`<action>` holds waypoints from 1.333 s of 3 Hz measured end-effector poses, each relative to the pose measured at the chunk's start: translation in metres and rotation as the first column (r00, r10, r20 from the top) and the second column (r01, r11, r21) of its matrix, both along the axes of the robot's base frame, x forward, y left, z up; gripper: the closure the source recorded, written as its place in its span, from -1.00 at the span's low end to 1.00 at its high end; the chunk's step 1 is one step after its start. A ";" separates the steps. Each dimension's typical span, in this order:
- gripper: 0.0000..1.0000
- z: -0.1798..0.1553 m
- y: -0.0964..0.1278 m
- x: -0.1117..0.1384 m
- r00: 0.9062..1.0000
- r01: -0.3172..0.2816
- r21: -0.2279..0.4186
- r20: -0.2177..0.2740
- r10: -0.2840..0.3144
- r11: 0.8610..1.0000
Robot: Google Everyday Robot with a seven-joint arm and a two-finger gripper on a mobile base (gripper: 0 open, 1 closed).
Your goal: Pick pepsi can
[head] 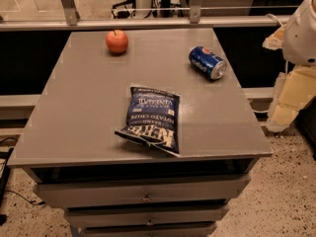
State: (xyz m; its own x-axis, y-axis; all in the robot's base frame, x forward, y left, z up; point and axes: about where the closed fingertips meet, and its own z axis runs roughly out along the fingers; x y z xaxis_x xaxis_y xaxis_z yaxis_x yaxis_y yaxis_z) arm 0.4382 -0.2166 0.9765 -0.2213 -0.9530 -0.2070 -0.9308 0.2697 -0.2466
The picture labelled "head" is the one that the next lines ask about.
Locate grey drawer cabinet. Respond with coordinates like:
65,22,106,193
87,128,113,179
9,29,271,237

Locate metal railing frame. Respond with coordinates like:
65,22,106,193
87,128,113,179
0,0,301,32

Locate grey drawer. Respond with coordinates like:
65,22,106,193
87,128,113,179
65,203,229,228
34,175,251,208
83,222,216,237

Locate black floor cable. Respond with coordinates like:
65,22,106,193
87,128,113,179
0,135,46,206

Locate red apple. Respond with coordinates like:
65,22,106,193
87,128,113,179
106,30,128,54

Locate blue pepsi can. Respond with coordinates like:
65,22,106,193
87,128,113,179
189,46,227,80

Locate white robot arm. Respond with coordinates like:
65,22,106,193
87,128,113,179
282,0,316,66

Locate top grey drawer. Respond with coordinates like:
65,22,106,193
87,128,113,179
34,175,251,208

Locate middle grey drawer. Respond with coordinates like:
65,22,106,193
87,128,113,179
65,203,229,228

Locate blue potato chips bag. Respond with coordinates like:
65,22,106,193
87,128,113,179
115,86,180,157

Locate bottom grey drawer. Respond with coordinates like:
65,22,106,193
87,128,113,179
83,222,216,237

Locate black office chair base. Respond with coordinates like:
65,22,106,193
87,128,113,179
111,0,171,19

